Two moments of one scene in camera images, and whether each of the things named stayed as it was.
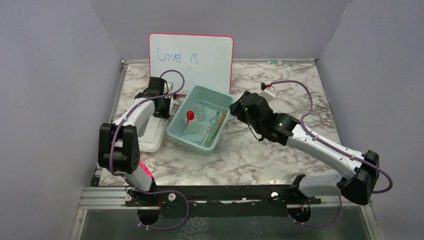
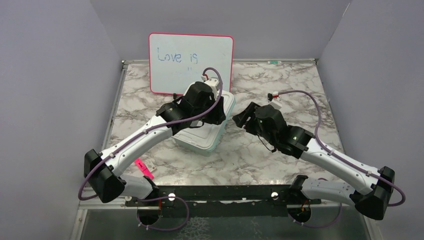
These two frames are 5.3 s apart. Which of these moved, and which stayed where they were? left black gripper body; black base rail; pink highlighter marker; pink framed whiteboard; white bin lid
Moved: left black gripper body; white bin lid
Stayed: black base rail; pink highlighter marker; pink framed whiteboard
